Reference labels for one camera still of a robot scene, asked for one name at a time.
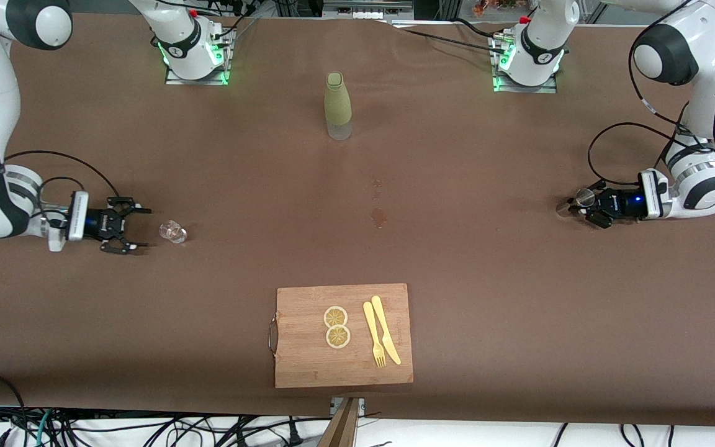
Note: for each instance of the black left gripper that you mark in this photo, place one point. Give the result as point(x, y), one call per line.
point(619, 203)

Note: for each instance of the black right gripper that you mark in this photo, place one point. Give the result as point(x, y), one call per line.
point(97, 224)

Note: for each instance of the metal jigger measuring cup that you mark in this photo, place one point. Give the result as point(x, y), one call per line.
point(583, 198)

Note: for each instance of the clear glass shaker cup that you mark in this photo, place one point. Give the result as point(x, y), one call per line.
point(173, 231)

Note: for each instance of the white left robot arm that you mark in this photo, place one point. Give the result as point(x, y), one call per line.
point(705, 180)

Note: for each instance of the brown table mat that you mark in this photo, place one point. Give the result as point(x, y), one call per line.
point(457, 279)

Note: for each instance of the amber liquid puddle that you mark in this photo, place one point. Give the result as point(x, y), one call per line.
point(379, 217)

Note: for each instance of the orange colourful item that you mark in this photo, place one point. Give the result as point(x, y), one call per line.
point(497, 6)

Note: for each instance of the wooden cutting board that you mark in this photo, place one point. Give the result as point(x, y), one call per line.
point(308, 360)

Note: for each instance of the lemon slice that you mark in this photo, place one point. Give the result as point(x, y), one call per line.
point(335, 316)
point(337, 337)

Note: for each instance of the yellow plastic knife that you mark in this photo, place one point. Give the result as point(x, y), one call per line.
point(382, 323)

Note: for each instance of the green sleeved glass bottle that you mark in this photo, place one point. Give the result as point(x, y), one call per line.
point(337, 105)

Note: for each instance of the yellow plastic fork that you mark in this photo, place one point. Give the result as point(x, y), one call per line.
point(370, 323)

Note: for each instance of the black power plug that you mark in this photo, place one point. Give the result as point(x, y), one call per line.
point(294, 434)

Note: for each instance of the white power strip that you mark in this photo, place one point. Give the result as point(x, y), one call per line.
point(367, 11)

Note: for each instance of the small metal bracket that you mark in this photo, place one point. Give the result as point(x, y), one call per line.
point(360, 405)

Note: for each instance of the wooden post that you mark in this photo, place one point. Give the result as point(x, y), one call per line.
point(342, 431)

